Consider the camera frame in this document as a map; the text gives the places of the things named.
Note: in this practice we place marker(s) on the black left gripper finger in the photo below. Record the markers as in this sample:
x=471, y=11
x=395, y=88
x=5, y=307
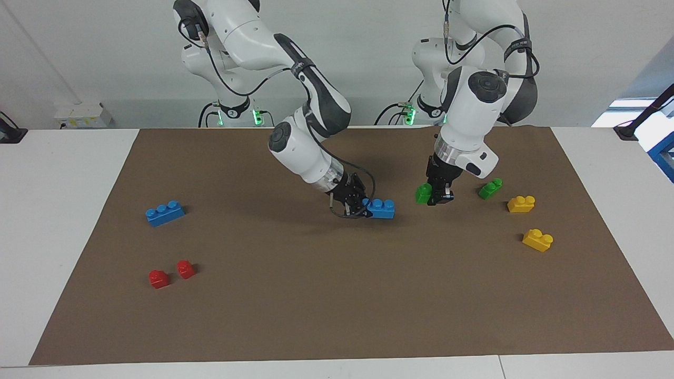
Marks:
x=441, y=198

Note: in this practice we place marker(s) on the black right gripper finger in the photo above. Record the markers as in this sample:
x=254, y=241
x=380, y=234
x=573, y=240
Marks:
x=366, y=202
x=366, y=212

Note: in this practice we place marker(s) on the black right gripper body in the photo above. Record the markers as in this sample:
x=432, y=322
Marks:
x=348, y=196

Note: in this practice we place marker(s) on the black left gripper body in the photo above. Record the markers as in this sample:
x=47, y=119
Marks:
x=439, y=176

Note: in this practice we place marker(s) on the blue three-stud toy brick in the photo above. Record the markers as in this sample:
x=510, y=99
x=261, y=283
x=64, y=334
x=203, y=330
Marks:
x=165, y=215
x=383, y=209

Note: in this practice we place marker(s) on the green two-stud toy brick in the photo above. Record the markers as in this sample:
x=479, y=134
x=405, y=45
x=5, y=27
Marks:
x=423, y=195
x=490, y=189

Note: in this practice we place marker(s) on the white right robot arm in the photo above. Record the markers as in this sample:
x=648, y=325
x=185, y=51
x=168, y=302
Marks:
x=247, y=31

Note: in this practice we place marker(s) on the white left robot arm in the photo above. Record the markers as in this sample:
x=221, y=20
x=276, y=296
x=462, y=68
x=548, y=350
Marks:
x=474, y=110

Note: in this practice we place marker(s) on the yellow two-stud toy brick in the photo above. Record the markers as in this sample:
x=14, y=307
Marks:
x=521, y=205
x=537, y=241

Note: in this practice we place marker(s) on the brown table mat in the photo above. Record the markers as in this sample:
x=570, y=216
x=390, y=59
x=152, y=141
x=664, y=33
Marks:
x=337, y=289

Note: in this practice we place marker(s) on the red one-stud toy brick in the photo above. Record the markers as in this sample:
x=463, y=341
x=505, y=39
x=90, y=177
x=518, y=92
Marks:
x=186, y=269
x=158, y=279

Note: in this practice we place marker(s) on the black stand with clamp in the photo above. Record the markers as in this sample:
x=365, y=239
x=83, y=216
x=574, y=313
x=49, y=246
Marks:
x=626, y=131

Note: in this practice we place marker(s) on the white power strip box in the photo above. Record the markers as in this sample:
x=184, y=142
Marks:
x=79, y=116

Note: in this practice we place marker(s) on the black table clamp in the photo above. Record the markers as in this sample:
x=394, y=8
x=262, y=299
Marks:
x=10, y=136

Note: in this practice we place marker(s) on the blue metal frame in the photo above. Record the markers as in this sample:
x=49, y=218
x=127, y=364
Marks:
x=664, y=152

